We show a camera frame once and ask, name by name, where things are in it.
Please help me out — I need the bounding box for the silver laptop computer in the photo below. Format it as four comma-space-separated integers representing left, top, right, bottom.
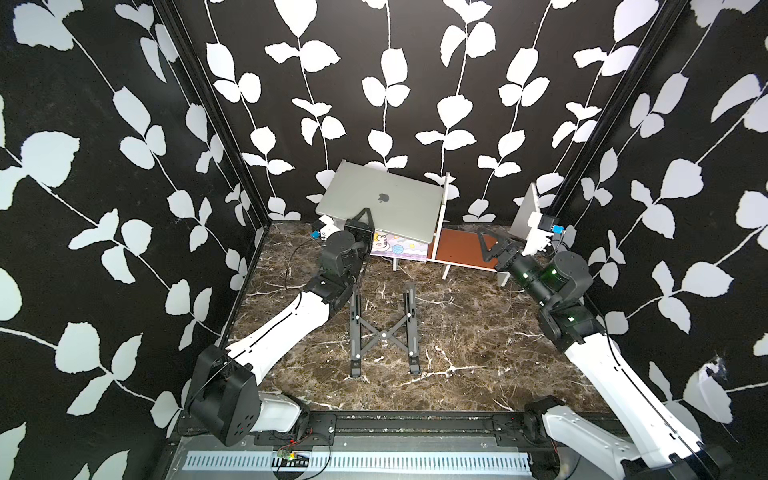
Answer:
316, 161, 443, 244

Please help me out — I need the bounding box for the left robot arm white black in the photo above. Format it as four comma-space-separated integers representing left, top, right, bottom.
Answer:
184, 207, 375, 447

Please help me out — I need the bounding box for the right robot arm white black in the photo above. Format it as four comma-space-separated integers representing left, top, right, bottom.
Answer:
480, 235, 733, 479

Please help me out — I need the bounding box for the black folding laptop stand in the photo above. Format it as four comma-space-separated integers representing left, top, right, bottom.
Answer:
348, 283, 422, 378

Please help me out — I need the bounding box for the colourful cartoon notebook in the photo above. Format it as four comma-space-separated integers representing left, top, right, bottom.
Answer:
371, 231, 428, 261

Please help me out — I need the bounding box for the white shelf with orange boards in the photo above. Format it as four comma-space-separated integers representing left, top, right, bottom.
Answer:
389, 172, 542, 288

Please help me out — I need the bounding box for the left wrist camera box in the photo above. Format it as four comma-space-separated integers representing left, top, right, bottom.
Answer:
310, 215, 340, 244

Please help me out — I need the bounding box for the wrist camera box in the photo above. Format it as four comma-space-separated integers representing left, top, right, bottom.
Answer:
521, 212, 565, 256
310, 215, 340, 244

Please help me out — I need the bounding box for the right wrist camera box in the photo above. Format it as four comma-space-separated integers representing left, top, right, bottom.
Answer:
521, 212, 565, 256

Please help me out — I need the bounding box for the black base rail with vent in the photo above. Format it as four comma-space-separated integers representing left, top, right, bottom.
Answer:
152, 408, 642, 479

